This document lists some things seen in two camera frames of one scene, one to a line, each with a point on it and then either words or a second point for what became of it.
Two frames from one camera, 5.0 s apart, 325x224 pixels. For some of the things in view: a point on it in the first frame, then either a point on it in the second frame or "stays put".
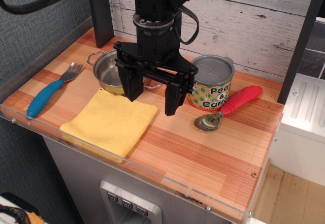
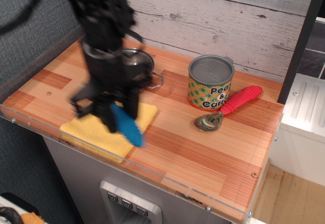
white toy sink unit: [299, 146] stays put
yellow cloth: [107, 124] stays put
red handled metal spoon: [209, 122] stays put
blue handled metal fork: [39, 101] -> [126, 125]
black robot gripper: [157, 53] -> [109, 75]
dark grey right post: [294, 67] stays put
